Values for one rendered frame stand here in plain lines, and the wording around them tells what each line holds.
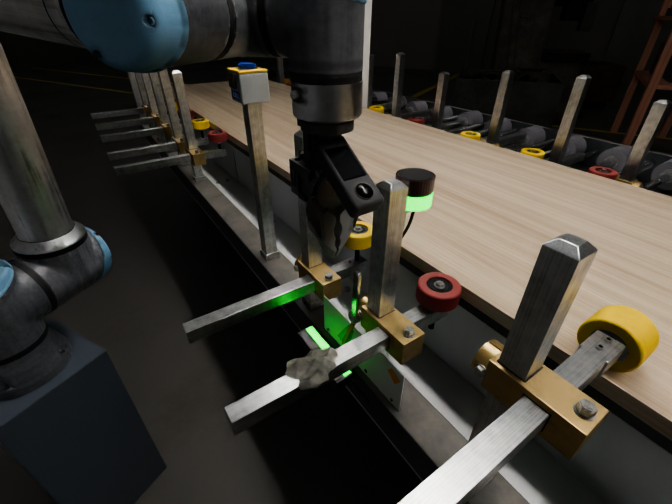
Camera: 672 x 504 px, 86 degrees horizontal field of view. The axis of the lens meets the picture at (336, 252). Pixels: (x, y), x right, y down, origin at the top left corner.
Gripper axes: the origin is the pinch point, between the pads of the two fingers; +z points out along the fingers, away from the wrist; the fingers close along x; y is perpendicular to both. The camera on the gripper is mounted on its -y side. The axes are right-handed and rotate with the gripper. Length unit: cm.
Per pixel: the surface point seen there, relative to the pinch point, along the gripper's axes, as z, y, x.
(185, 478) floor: 101, 39, 36
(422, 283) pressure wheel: 10.1, -5.0, -15.9
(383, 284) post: 6.3, -4.8, -6.4
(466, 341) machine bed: 28.4, -10.0, -27.8
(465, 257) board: 10.8, -3.3, -30.4
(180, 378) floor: 101, 81, 27
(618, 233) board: 11, -17, -68
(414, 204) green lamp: -7.5, -5.3, -10.7
